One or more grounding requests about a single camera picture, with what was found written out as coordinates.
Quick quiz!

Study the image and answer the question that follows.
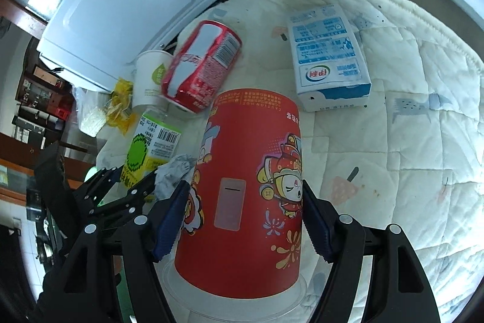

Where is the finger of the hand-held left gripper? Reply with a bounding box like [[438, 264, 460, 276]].
[[74, 166, 125, 203], [89, 170, 161, 221]]

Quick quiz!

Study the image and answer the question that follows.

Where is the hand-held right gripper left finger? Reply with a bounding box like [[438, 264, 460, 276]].
[[62, 179, 191, 323]]

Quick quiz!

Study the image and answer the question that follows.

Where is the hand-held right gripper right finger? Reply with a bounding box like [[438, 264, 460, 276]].
[[302, 180, 442, 323]]

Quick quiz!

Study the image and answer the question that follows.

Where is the grey paper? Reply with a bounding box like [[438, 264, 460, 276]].
[[153, 153, 197, 200]]

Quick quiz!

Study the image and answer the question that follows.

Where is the green and yellow drink carton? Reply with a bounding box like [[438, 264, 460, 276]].
[[120, 109, 183, 189]]

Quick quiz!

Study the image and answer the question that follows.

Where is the yellow plastic wrapper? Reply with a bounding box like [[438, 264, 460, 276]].
[[106, 78, 139, 134]]

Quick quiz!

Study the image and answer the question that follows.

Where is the red cartoon print paper cup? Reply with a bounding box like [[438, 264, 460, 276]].
[[175, 88, 304, 299]]

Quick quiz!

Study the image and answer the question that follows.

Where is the white paper cup green leaf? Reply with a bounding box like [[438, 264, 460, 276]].
[[132, 50, 175, 108]]

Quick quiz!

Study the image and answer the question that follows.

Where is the red soda can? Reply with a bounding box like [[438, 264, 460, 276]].
[[161, 20, 243, 114]]

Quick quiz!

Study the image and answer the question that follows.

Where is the blue and white milk carton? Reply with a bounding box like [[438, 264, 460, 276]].
[[286, 4, 372, 113]]

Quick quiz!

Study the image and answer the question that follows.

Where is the clear plastic lid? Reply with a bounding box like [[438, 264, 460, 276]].
[[157, 260, 309, 316]]

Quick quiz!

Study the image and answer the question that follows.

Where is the white quilted printed mat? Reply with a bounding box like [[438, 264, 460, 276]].
[[96, 0, 484, 323]]

